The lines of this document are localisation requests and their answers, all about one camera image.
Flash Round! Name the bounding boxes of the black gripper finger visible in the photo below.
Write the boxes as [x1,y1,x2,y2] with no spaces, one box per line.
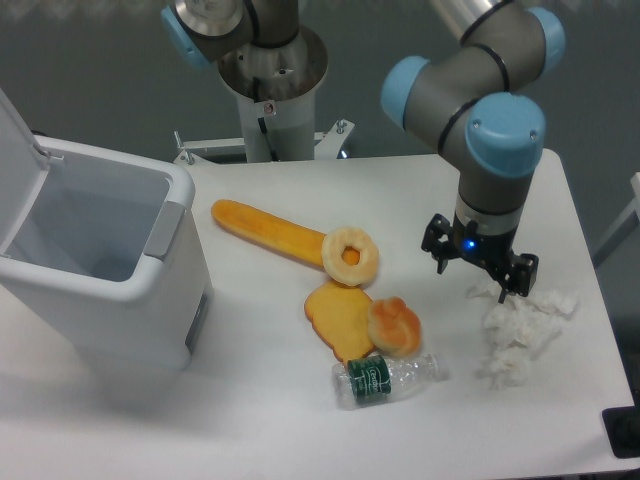
[492,252,539,304]
[421,214,456,274]

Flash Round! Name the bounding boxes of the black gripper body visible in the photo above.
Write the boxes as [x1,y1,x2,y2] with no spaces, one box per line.
[450,196,520,273]

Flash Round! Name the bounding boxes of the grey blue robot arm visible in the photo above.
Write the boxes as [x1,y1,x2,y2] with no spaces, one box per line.
[161,1,566,296]

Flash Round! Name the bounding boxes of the round knotted bread roll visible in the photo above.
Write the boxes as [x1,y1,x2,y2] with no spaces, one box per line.
[367,296,422,358]

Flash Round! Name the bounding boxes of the crumpled white tissue paper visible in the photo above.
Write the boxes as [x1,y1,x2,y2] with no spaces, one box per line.
[466,280,580,390]

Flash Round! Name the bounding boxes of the orange toast slice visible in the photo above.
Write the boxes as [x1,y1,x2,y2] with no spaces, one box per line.
[304,281,375,363]

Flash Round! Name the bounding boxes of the clear plastic water bottle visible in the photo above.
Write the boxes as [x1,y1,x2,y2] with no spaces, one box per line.
[331,354,450,410]

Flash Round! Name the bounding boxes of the long orange baguette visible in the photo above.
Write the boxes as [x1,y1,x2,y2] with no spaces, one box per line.
[210,199,325,269]

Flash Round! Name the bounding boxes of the black device at table edge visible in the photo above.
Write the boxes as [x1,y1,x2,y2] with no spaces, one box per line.
[602,406,639,459]

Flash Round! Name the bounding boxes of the white open trash bin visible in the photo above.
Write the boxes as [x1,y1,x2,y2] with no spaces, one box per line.
[1,99,212,369]

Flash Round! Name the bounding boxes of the ring shaped donut bread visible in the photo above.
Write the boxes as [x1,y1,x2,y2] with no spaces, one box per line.
[321,226,379,287]

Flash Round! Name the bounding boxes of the white furniture frame right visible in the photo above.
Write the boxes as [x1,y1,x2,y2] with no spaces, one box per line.
[592,172,639,268]

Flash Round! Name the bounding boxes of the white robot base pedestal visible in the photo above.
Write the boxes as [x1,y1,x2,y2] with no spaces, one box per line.
[175,25,355,164]

